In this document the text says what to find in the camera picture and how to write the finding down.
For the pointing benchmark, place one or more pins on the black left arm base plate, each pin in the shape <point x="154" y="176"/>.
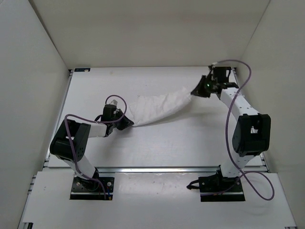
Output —
<point x="82" y="189"/>

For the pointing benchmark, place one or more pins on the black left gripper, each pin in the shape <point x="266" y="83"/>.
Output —
<point x="126" y="123"/>

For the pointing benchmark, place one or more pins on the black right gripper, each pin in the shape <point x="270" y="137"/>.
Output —
<point x="198" y="90"/>

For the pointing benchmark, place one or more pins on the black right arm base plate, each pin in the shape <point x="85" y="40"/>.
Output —
<point x="216" y="189"/>

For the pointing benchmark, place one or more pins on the white pleated skirt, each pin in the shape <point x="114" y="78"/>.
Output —
<point x="149" y="109"/>

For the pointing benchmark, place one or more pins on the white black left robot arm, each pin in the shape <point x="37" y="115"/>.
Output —
<point x="70" y="141"/>

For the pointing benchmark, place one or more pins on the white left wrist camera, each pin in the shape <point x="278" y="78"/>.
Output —
<point x="114" y="102"/>

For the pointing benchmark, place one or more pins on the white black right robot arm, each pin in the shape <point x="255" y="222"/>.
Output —
<point x="251" y="135"/>

